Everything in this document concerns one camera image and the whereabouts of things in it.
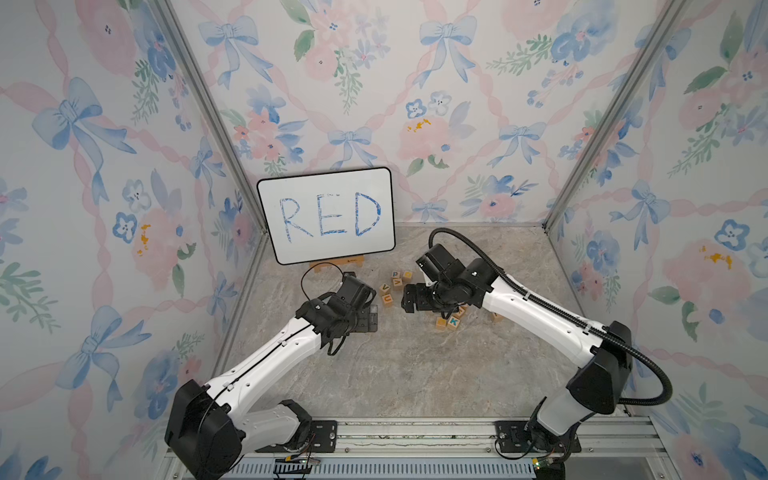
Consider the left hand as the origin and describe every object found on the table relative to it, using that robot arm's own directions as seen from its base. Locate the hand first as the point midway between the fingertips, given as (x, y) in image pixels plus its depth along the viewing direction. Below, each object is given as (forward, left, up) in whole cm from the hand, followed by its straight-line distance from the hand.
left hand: (361, 314), depth 81 cm
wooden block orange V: (+17, -10, -11) cm, 23 cm away
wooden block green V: (+15, -6, -11) cm, 19 cm away
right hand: (+1, -15, +5) cm, 16 cm away
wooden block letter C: (+3, -23, -11) cm, 26 cm away
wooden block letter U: (+11, -7, -10) cm, 16 cm away
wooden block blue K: (+3, -27, -11) cm, 30 cm away
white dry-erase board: (+33, +12, +6) cm, 35 cm away
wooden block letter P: (+21, -10, -11) cm, 25 cm away
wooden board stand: (+24, +11, -8) cm, 28 cm away
